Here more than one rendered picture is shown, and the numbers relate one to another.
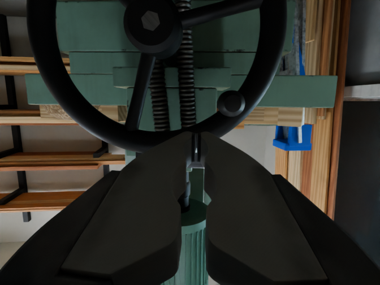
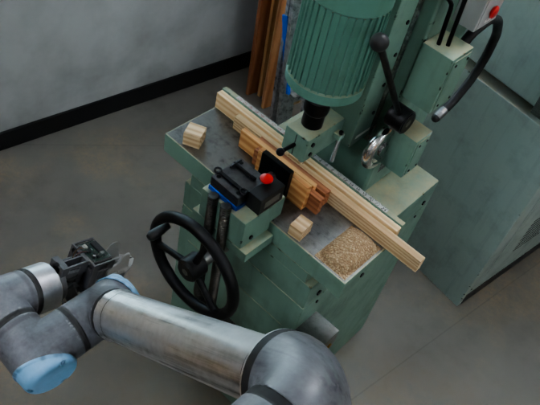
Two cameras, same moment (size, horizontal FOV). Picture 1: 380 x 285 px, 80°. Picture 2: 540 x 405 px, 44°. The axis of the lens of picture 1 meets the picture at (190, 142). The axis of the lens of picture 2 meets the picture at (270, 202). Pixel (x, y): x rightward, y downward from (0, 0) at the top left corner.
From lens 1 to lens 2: 1.42 m
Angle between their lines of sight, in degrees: 65
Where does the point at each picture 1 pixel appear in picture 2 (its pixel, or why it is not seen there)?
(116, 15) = (271, 273)
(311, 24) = not seen: hidden behind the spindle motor
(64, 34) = (303, 292)
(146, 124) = (233, 226)
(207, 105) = (202, 209)
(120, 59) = (275, 253)
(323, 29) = not seen: hidden behind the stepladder
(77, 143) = not seen: outside the picture
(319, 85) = (172, 152)
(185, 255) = (299, 56)
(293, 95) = (185, 157)
